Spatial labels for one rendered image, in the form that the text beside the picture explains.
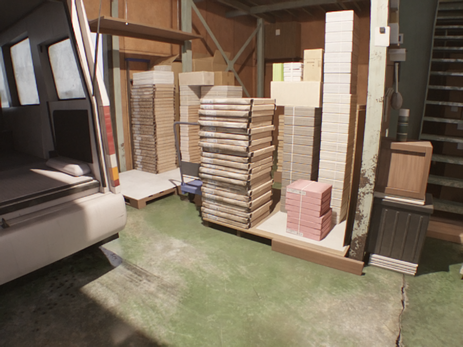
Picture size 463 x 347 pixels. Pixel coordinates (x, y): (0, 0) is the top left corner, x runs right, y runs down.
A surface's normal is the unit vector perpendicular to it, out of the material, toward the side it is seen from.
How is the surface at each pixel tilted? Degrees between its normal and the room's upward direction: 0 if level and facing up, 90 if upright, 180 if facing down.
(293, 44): 90
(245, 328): 0
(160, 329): 0
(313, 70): 90
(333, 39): 90
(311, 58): 89
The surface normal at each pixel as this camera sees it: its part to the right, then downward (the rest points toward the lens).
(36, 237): 0.83, 0.06
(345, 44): -0.58, 0.22
